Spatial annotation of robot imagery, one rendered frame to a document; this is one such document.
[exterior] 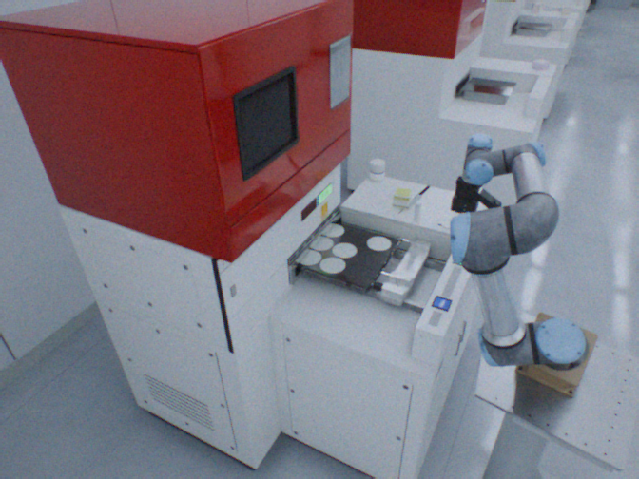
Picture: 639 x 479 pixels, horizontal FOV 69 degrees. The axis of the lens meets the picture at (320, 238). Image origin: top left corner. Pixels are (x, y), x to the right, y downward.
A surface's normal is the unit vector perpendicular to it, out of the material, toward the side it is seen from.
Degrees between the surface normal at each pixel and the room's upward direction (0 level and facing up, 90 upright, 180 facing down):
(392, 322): 0
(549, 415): 0
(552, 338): 41
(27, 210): 90
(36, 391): 0
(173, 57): 90
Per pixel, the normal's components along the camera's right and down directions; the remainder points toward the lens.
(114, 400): -0.02, -0.82
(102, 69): -0.47, 0.51
